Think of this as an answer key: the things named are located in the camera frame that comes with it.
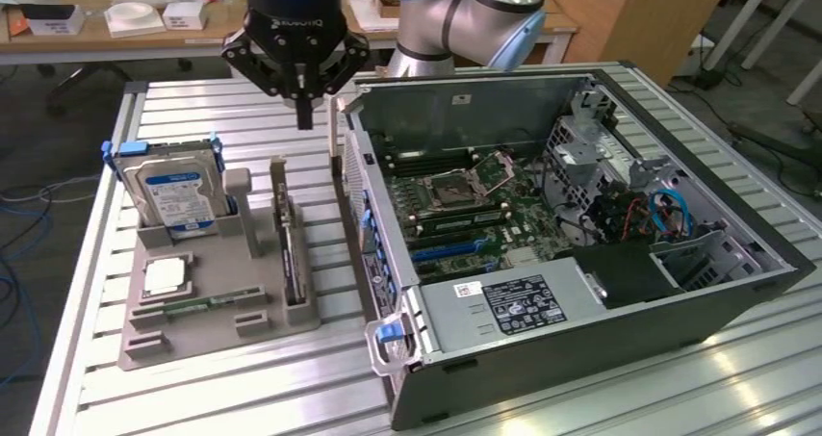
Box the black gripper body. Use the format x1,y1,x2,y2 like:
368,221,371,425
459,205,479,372
241,0,349,79

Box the black graphics card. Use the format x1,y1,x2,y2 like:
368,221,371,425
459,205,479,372
268,155,309,310

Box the white booklet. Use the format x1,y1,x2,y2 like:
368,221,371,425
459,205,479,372
349,0,403,33

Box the small white box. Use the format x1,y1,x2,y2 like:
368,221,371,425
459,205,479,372
160,0,210,32

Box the white boxes on desk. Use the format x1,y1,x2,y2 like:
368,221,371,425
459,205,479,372
104,1,166,38

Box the black office chair base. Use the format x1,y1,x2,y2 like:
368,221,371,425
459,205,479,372
34,58,197,117

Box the wooden desk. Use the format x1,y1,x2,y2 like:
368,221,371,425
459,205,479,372
0,0,579,79

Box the CPU socket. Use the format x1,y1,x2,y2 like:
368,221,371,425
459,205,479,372
420,168,489,214

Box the hard disk with blue caddy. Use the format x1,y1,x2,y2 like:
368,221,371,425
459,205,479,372
100,132,225,240

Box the metal socket cover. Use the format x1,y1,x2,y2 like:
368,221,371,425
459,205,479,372
471,150,519,196

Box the white box with black lid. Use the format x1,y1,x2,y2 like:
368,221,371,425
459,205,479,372
17,3,85,37

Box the green RAM stick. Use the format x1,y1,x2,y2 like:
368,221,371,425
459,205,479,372
416,207,508,233
162,289,243,315

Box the black expansion slot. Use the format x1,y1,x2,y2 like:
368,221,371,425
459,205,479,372
409,224,507,245

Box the blue expansion slot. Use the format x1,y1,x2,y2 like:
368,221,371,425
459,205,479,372
408,240,493,267

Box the green motherboard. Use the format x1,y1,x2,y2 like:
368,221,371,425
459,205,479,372
384,146,565,283

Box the metal disk bay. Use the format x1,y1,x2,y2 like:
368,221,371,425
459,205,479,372
544,82,643,201

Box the grey parts rack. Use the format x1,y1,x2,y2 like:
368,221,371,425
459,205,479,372
114,168,323,372

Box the silver CPU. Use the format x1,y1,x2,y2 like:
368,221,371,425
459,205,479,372
141,258,190,295

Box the silver chipset heatsink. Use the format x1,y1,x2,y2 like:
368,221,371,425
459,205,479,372
505,246,548,268

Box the wooden cabinet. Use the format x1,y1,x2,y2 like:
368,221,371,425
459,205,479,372
537,0,736,86

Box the grey power supply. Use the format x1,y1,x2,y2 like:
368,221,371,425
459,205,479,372
409,257,608,355

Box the black power adapter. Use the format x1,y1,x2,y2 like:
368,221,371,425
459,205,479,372
692,69,731,90

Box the grey disk bay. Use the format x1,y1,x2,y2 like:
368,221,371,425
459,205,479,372
647,228,771,293

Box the black floor stand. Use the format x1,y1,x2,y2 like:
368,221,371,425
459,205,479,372
728,113,822,167

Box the black open PC case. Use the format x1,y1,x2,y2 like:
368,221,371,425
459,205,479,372
325,67,818,431

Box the white floor cable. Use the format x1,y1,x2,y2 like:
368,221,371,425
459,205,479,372
0,174,104,207

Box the black wire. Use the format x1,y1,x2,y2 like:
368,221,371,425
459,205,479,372
541,161,599,244

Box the blue floor cable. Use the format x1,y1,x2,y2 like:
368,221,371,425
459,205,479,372
0,199,52,389

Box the orange wire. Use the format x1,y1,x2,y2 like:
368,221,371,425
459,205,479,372
625,199,644,240

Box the blue wire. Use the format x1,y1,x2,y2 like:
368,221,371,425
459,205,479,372
647,190,695,240

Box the white table frame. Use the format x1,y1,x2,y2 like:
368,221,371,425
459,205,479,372
702,0,822,105

